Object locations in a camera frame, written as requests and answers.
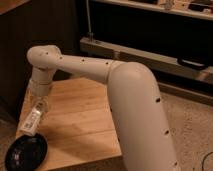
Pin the metal pole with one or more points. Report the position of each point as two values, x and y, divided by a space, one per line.
90 33

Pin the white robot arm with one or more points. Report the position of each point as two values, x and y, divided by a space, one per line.
134 99

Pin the white plastic bottle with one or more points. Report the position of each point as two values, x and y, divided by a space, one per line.
31 122

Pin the long grey case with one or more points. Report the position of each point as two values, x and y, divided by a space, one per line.
154 61

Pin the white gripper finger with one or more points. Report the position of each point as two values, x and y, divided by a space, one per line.
32 99
46 103

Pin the wooden table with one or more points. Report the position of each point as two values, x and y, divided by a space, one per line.
79 127

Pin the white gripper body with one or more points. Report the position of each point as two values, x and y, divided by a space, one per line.
39 89

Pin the wooden shelf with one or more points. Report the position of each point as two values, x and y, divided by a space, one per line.
177 7

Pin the black ceramic bowl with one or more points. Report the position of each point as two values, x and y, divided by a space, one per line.
26 153

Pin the black case handle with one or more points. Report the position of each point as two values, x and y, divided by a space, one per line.
192 65

